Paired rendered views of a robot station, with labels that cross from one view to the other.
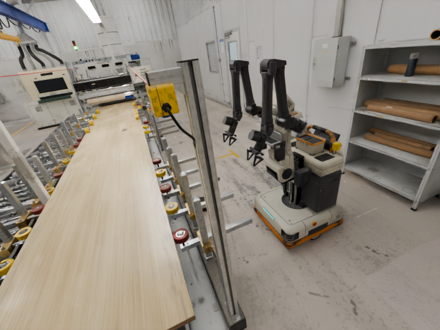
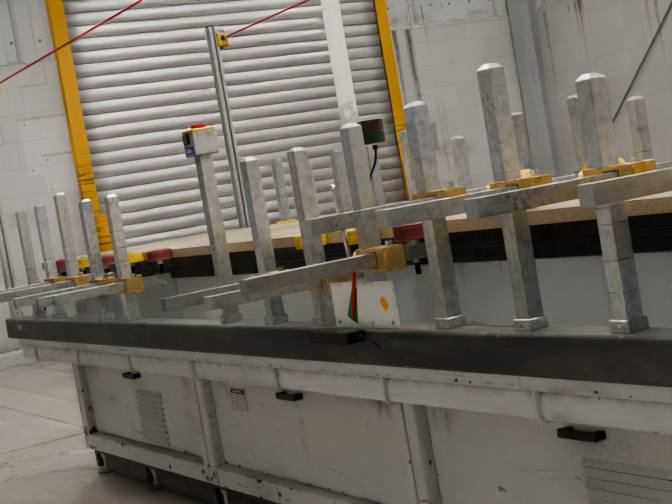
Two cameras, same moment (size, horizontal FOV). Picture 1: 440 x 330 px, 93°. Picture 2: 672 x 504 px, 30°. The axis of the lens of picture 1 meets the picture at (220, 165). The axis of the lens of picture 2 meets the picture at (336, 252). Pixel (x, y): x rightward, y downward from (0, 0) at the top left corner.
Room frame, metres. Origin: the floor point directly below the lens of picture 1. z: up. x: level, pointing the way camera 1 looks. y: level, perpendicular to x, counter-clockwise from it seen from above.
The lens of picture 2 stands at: (5.76, 0.32, 1.01)
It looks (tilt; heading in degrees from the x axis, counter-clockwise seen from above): 3 degrees down; 169
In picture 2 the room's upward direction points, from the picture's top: 10 degrees counter-clockwise
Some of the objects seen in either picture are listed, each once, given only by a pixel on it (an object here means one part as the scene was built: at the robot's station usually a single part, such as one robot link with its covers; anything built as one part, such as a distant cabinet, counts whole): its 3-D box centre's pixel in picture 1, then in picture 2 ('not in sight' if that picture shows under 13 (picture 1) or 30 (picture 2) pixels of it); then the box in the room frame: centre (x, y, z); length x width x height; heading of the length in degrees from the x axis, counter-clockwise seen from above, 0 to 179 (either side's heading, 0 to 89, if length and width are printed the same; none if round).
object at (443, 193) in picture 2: not in sight; (437, 203); (3.42, 1.01, 0.95); 0.14 x 0.06 x 0.05; 18
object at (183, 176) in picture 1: (190, 205); (50, 268); (1.03, 0.22, 0.89); 0.04 x 0.04 x 0.48; 18
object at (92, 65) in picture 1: (117, 99); not in sight; (5.50, 2.28, 0.95); 1.65 x 0.70 x 1.90; 108
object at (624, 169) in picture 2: not in sight; (616, 180); (3.90, 1.17, 0.95); 0.14 x 0.06 x 0.05; 18
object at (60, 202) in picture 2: (181, 183); (71, 260); (1.27, 0.29, 0.91); 0.04 x 0.04 x 0.48; 18
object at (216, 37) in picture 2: not in sight; (236, 148); (0.15, 1.09, 1.25); 0.15 x 0.08 x 1.10; 18
